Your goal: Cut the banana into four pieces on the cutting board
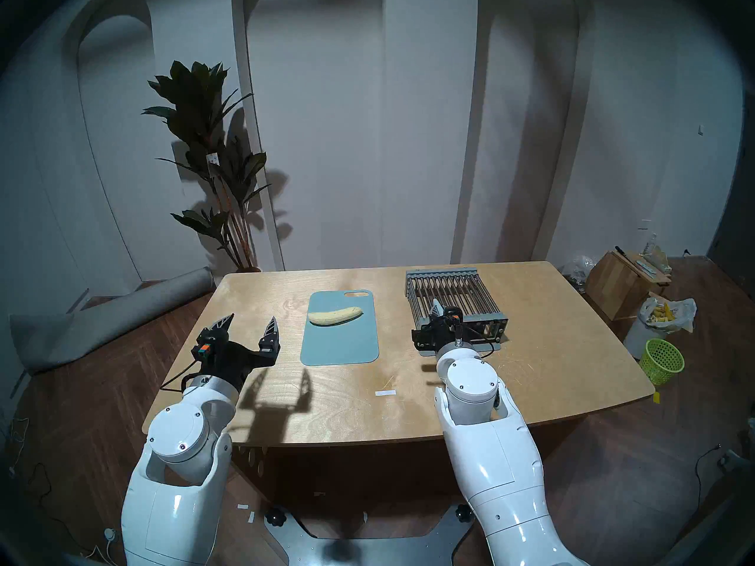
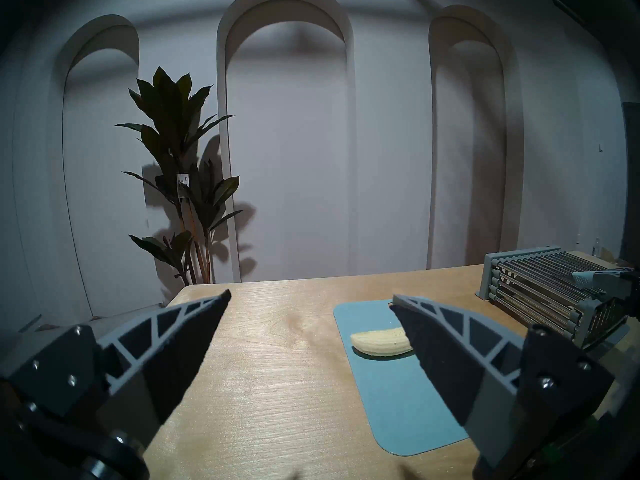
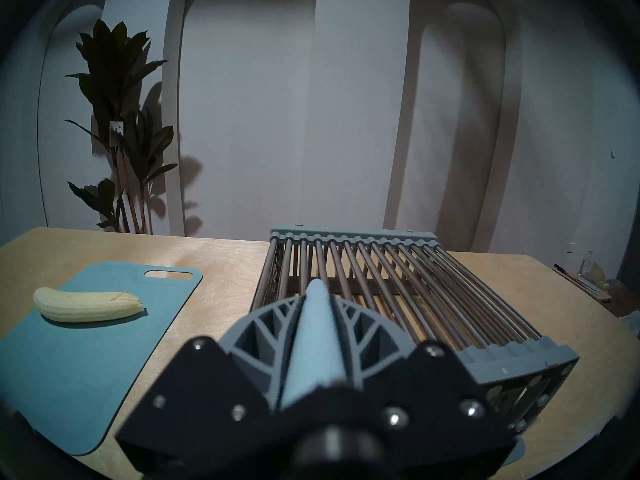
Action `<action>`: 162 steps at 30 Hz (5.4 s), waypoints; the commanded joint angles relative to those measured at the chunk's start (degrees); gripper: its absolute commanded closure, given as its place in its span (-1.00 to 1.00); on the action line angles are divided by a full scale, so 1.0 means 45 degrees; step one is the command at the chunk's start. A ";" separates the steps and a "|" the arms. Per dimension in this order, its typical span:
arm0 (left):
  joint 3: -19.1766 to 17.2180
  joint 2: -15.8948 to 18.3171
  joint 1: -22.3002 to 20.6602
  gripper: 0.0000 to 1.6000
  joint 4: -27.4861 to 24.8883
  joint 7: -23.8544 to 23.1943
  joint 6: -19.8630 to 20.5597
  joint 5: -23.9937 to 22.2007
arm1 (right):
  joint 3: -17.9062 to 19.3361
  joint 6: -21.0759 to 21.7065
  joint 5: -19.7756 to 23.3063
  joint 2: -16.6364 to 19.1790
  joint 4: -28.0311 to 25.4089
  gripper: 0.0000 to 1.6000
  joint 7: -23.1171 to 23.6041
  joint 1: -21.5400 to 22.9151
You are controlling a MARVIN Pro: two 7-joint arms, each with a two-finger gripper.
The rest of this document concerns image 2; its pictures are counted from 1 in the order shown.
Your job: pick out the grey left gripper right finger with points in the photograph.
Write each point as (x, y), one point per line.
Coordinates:
(450, 354)

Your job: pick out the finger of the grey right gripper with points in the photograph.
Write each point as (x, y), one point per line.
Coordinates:
(615, 281)

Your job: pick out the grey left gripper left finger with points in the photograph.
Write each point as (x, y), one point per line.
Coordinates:
(165, 344)

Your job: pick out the peeled banana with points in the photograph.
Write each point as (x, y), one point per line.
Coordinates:
(377, 341)

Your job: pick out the blue cutting board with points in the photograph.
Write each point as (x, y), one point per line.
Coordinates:
(395, 404)

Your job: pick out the grey dish rack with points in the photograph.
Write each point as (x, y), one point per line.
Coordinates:
(530, 284)

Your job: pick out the potted green plant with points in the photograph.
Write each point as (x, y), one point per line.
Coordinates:
(170, 134)

